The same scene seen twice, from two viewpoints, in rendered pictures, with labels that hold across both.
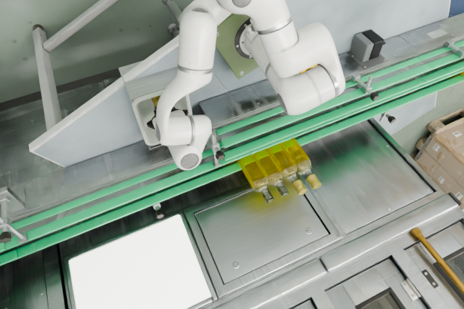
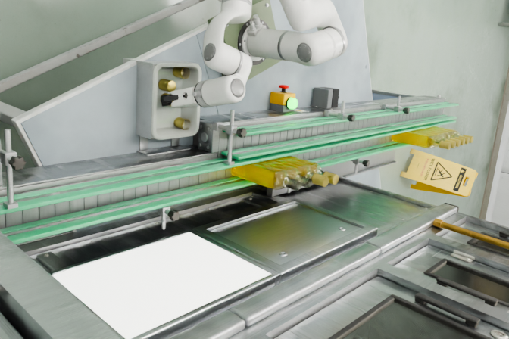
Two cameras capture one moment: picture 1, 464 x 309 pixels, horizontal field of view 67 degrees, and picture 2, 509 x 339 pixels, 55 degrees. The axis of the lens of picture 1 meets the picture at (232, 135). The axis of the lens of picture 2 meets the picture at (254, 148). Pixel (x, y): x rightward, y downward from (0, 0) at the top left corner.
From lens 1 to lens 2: 1.08 m
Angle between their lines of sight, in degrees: 43
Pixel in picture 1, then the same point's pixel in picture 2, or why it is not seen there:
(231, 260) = (276, 252)
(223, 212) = (241, 227)
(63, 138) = (58, 115)
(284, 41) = not seen: outside the picture
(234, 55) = not seen: hidden behind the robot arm
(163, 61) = (173, 50)
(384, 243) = (416, 230)
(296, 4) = not seen: hidden behind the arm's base
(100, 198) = (104, 183)
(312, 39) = not seen: outside the picture
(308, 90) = (324, 35)
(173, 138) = (227, 53)
